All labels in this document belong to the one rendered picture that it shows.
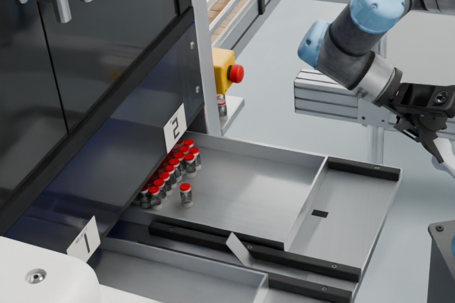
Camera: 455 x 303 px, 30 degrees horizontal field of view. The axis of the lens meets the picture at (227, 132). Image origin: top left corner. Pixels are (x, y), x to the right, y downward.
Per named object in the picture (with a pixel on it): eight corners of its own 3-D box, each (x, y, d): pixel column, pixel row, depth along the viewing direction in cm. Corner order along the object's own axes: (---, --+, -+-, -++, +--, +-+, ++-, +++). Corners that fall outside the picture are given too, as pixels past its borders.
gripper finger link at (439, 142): (453, 186, 145) (430, 136, 145) (470, 182, 139) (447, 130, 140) (439, 193, 144) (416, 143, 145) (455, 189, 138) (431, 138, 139)
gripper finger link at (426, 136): (453, 156, 141) (432, 109, 142) (459, 155, 139) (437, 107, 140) (430, 167, 140) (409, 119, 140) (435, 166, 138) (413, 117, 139)
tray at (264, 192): (116, 218, 162) (114, 204, 160) (175, 141, 181) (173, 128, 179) (284, 257, 150) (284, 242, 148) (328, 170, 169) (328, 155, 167)
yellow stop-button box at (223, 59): (193, 90, 182) (189, 61, 178) (207, 74, 188) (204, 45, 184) (225, 96, 180) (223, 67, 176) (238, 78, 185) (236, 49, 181)
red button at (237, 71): (223, 84, 180) (221, 68, 178) (230, 75, 183) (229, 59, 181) (240, 87, 179) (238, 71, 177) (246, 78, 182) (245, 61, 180)
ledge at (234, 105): (166, 126, 190) (164, 119, 189) (189, 95, 199) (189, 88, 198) (223, 136, 185) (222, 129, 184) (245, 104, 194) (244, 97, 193)
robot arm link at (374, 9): (389, -41, 133) (353, 3, 142) (355, -12, 126) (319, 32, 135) (426, -6, 133) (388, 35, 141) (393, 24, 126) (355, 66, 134)
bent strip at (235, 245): (227, 267, 149) (225, 243, 146) (233, 255, 151) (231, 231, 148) (304, 285, 144) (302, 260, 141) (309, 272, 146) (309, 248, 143)
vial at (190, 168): (184, 176, 171) (181, 158, 168) (188, 170, 172) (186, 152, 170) (193, 178, 170) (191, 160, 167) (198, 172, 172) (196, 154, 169)
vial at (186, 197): (179, 207, 163) (177, 189, 161) (184, 199, 165) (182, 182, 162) (190, 209, 162) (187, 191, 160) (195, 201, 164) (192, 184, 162)
